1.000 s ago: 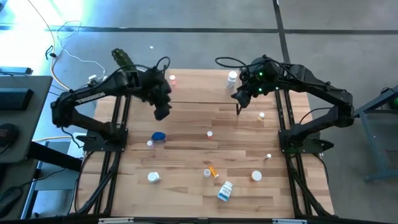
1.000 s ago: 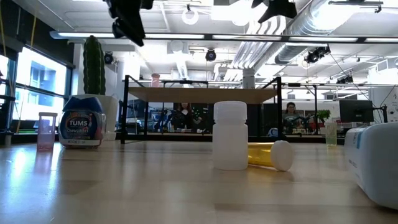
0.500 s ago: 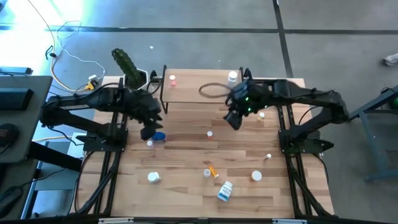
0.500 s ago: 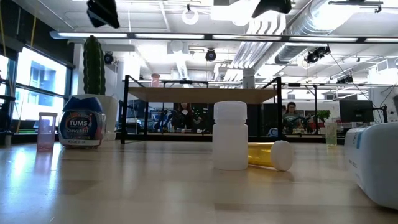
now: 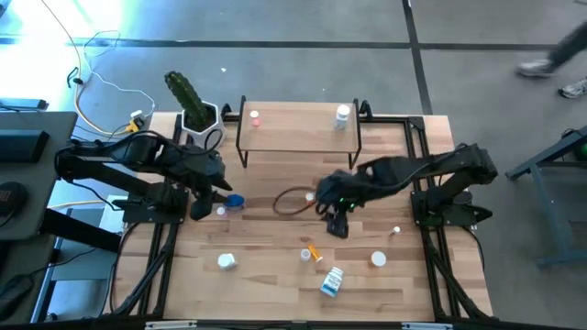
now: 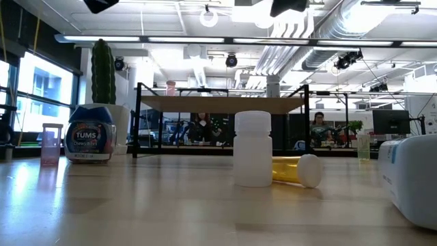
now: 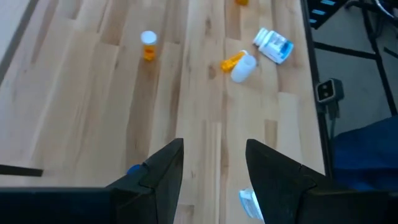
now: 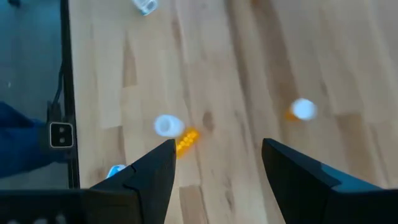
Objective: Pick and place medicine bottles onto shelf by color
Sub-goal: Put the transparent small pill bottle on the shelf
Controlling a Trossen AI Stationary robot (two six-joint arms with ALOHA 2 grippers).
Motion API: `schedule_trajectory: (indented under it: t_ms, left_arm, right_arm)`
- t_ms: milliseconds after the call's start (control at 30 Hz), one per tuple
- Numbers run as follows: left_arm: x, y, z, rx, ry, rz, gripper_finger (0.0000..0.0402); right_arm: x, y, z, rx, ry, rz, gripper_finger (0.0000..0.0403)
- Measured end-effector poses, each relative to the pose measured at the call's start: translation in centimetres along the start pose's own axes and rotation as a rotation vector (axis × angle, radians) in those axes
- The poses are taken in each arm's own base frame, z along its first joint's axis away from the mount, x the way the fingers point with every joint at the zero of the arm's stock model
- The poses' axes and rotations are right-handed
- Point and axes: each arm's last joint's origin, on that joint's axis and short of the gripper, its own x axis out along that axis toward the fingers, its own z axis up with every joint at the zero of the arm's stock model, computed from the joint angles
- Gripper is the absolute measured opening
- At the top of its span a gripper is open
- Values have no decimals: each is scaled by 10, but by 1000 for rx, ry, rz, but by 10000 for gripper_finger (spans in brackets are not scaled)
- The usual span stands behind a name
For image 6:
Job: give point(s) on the person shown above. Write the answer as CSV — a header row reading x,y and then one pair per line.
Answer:
x,y
319,128
203,128

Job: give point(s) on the black crossbar with light strips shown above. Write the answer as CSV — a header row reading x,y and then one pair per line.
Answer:
x,y
232,40

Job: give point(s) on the black aluminium table frame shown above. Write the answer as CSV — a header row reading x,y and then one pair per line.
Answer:
x,y
191,150

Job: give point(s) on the white hexagonal plant pot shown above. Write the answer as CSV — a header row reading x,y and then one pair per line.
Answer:
x,y
122,126

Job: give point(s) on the black spotlight cluster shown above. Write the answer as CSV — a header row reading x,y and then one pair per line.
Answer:
x,y
348,59

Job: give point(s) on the black round spotlight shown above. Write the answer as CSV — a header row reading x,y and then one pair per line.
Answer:
x,y
119,64
231,60

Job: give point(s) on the long amber vial white cap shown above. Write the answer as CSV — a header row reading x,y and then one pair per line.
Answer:
x,y
297,169

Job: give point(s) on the black computer monitor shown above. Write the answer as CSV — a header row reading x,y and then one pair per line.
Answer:
x,y
391,121

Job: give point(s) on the pink translucent vial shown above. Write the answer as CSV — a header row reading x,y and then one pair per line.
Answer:
x,y
51,145
170,88

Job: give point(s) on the white bottle blue label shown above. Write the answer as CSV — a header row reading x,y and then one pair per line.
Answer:
x,y
409,181

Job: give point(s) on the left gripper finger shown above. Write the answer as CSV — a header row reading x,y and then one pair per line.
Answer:
x,y
99,5

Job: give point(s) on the Tums bottle blue cap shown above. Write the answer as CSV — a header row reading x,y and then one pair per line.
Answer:
x,y
90,135

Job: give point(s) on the green translucent vial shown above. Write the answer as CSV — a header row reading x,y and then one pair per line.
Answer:
x,y
363,148

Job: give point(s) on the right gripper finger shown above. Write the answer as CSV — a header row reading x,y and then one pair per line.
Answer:
x,y
286,7

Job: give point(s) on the wooden shelf black metal frame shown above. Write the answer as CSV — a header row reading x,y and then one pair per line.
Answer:
x,y
222,104

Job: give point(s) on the green cactus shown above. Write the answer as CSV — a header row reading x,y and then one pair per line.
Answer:
x,y
102,71

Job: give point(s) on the small green potted plant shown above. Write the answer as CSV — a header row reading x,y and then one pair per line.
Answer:
x,y
355,126

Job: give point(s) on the silver air duct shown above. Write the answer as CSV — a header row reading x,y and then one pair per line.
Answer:
x,y
341,24

